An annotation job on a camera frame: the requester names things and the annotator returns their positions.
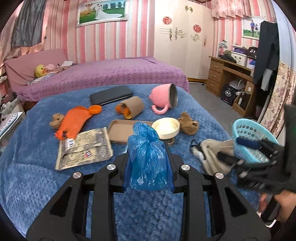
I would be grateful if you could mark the cardboard tube with orange peel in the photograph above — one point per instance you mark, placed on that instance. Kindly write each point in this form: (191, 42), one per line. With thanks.
(130, 108)

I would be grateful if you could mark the white storage box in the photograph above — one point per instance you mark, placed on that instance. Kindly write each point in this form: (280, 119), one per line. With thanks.
(241, 59)

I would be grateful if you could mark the framed wedding photo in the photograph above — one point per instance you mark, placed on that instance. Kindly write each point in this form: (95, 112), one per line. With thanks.
(96, 12)

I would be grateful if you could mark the pink window valance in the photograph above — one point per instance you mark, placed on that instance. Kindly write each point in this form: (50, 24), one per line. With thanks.
(241, 8)

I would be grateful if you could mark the black phone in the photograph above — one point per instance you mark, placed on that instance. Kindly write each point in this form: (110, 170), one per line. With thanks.
(110, 95)

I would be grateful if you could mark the cream wardrobe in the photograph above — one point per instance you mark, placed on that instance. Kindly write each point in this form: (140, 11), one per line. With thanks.
(184, 36)

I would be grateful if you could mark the blue plastic bag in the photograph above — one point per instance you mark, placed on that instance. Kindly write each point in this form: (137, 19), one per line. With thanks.
(149, 166)

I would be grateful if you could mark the dark hanging coat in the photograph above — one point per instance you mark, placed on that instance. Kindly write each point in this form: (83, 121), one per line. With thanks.
(267, 54)

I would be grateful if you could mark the orange plastic bag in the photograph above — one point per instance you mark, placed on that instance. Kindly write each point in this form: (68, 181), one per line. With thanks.
(73, 122)

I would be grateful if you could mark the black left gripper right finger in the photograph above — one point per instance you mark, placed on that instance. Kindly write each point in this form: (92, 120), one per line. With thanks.
(213, 209)

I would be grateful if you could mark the light blue plastic basket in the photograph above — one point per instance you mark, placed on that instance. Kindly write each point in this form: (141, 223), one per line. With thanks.
(253, 131)

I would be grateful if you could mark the pink metal-lined mug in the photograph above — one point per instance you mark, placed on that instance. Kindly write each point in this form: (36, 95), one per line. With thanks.
(163, 98)

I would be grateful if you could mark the purple dotted bed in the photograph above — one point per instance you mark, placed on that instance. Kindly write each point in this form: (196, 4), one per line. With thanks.
(125, 71)

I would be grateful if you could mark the cream round bowl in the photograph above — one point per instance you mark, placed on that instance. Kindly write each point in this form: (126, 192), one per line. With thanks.
(166, 128)

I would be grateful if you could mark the floral curtain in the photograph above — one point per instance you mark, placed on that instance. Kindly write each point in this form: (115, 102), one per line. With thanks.
(284, 89)

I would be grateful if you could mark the blue textured blanket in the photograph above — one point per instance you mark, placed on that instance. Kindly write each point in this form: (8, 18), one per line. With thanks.
(29, 179)

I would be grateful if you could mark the orange bottle cap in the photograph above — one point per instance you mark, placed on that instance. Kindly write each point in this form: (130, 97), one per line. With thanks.
(95, 109)

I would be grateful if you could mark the small framed photo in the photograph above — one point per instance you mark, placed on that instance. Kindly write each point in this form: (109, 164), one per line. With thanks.
(251, 27)

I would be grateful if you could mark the black box under desk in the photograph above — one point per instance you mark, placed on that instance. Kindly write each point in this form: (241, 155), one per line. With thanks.
(228, 94)

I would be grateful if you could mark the person's right hand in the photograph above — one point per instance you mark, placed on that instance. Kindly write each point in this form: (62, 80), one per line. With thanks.
(287, 201)

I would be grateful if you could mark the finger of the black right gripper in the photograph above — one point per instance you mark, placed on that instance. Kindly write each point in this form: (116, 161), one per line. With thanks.
(265, 146)
(230, 160)

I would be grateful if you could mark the wooden desk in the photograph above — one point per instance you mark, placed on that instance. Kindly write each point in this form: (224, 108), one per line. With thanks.
(221, 73)

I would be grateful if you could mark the grey hanging cloth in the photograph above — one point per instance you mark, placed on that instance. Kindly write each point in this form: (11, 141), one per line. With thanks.
(29, 24)

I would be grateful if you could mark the pink headboard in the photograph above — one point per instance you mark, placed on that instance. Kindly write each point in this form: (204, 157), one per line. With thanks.
(21, 70)

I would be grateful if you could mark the yellow duck plush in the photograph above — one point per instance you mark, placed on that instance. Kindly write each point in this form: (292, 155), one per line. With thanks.
(40, 71)

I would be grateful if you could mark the tan phone case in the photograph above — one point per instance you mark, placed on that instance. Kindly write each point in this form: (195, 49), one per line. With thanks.
(120, 130)

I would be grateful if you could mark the brown paper wad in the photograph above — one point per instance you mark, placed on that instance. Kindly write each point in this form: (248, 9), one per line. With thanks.
(187, 125)

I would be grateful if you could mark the brown paper ball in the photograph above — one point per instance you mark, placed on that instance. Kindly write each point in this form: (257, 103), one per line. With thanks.
(56, 121)

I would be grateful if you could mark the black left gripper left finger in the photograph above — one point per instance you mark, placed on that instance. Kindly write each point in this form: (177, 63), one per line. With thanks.
(83, 208)

